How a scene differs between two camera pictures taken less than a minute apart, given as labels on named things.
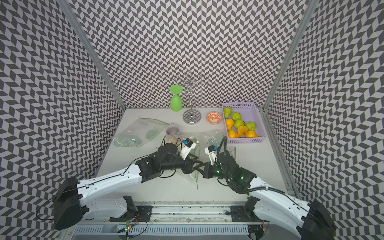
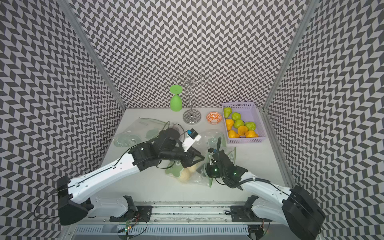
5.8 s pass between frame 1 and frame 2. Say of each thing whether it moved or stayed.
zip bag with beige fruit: moved
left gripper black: moved
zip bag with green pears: stayed
